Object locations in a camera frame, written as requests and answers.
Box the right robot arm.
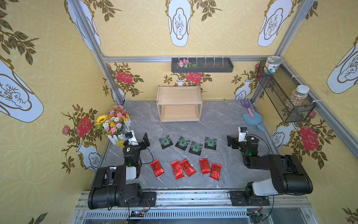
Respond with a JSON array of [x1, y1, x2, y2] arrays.
[[227, 135, 313, 206]]

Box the wooden two-tier shelf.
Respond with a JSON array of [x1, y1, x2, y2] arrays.
[[156, 86, 203, 122]]

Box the pink flowers in tray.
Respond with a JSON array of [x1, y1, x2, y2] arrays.
[[177, 58, 198, 68]]

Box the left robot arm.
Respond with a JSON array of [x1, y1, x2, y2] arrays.
[[88, 133, 150, 210]]

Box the black wire wall basket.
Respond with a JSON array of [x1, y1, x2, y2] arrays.
[[257, 61, 316, 123]]

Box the green tea bag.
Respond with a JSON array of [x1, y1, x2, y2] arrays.
[[189, 141, 203, 155], [175, 136, 191, 151], [204, 136, 217, 150], [159, 135, 173, 149]]

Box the flower bouquet in white planter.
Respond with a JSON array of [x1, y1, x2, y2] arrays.
[[95, 105, 131, 147]]

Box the grey wall tray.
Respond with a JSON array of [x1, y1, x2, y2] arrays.
[[171, 57, 234, 73]]

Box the red tea bag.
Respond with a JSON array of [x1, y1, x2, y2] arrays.
[[180, 159, 196, 177], [150, 159, 164, 178], [210, 162, 222, 181], [171, 160, 185, 180], [199, 158, 211, 175]]

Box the patterned lidded jar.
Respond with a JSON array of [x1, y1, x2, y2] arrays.
[[263, 56, 282, 75]]

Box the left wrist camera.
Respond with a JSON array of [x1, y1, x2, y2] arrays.
[[124, 130, 138, 146]]

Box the glass jar of sprinkles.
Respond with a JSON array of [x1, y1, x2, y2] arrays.
[[285, 85, 310, 109]]

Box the small connector right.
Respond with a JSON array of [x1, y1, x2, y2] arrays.
[[247, 212, 263, 224]]

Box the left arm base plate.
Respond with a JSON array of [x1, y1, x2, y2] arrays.
[[117, 191, 157, 207]]

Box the small circuit board left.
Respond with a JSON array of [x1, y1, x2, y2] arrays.
[[130, 210, 146, 219]]

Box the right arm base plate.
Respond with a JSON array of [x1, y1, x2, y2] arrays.
[[228, 190, 270, 207]]

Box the purple pink toy rake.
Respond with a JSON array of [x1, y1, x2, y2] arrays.
[[240, 99, 255, 118]]

